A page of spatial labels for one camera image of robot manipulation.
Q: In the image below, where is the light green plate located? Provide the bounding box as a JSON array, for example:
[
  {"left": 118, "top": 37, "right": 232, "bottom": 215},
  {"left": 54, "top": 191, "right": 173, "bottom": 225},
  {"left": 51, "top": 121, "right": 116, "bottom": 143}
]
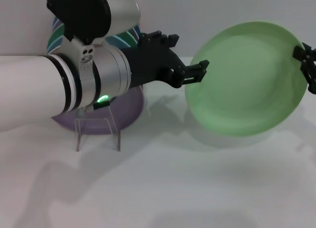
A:
[{"left": 185, "top": 21, "right": 308, "bottom": 137}]

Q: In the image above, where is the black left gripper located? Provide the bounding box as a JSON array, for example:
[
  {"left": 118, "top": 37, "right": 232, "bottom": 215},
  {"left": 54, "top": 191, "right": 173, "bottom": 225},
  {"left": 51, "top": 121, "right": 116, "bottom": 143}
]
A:
[{"left": 128, "top": 30, "right": 210, "bottom": 89}]

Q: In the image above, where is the dark green plate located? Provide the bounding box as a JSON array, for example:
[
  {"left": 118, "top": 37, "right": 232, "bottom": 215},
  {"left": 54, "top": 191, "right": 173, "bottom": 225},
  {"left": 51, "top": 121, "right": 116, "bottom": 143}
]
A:
[{"left": 47, "top": 25, "right": 139, "bottom": 50}]

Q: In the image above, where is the clear acrylic plate rack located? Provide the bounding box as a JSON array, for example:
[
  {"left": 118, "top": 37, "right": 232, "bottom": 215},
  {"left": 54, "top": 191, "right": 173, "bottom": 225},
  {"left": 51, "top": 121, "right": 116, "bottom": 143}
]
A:
[{"left": 75, "top": 107, "right": 121, "bottom": 152}]

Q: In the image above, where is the purple plate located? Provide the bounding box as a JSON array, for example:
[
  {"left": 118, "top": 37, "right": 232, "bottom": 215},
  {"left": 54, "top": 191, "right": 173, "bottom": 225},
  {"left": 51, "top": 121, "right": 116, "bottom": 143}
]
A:
[{"left": 50, "top": 86, "right": 145, "bottom": 136}]

